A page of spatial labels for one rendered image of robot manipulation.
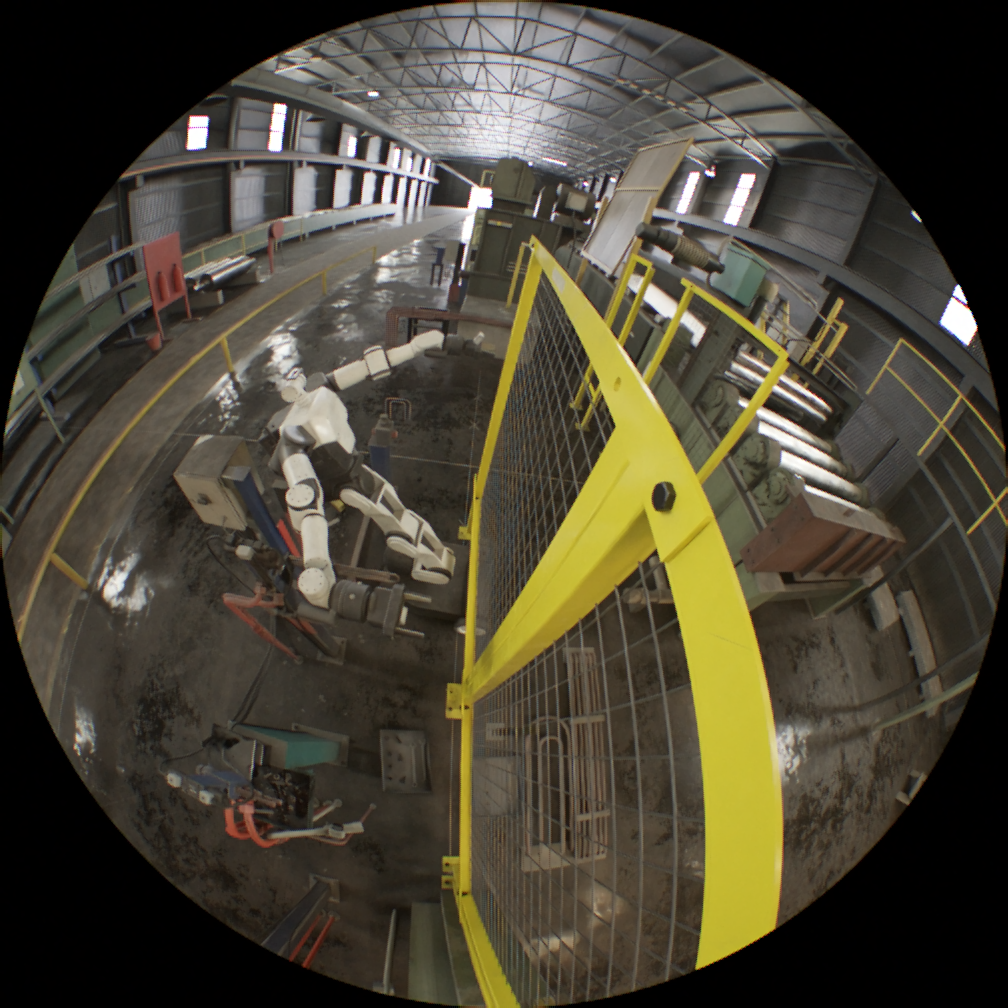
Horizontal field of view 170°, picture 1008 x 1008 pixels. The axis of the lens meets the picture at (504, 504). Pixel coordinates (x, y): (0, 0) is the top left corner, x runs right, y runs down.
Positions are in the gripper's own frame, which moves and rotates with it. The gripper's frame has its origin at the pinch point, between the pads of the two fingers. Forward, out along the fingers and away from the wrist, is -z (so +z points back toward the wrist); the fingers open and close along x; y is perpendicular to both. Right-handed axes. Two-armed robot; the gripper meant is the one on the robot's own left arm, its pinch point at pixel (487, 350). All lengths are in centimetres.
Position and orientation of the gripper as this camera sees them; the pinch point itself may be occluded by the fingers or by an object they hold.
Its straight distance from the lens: 149.4
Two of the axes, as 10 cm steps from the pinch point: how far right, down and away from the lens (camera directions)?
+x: 0.0, 7.7, -6.4
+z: -9.8, -1.3, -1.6
